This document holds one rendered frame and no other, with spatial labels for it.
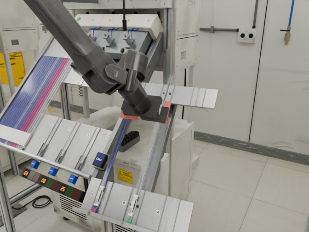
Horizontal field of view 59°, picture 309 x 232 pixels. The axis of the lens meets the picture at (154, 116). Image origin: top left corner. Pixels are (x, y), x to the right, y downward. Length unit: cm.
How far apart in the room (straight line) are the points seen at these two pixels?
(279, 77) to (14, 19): 223
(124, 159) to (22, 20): 157
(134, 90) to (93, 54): 12
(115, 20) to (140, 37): 19
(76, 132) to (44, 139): 16
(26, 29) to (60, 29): 191
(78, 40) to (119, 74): 12
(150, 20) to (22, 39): 146
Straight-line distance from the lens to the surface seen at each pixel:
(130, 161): 135
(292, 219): 217
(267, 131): 281
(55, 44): 167
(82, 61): 65
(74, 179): 111
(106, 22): 142
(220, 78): 278
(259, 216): 211
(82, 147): 115
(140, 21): 131
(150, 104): 74
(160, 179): 97
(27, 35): 256
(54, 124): 130
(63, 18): 67
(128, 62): 70
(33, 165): 126
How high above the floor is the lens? 129
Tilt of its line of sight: 20 degrees down
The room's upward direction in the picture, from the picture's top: straight up
